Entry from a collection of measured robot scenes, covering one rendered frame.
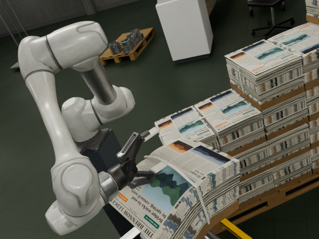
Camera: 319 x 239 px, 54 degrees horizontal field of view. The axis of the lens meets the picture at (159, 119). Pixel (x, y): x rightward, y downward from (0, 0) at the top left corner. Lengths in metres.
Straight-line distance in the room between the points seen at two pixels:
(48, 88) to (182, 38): 3.65
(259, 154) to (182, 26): 2.87
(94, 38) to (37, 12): 10.63
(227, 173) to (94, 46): 0.65
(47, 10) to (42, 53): 10.37
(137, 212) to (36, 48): 0.66
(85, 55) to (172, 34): 3.53
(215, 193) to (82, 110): 0.86
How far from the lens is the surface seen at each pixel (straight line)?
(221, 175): 1.13
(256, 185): 2.23
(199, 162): 1.15
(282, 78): 1.88
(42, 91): 1.12
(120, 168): 0.99
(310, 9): 2.28
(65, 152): 0.85
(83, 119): 1.69
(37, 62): 1.17
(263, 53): 2.00
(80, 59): 1.18
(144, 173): 1.06
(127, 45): 5.56
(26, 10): 12.02
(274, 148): 2.10
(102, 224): 2.80
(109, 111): 1.63
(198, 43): 4.64
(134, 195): 1.15
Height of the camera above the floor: 1.93
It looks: 32 degrees down
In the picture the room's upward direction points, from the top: 21 degrees counter-clockwise
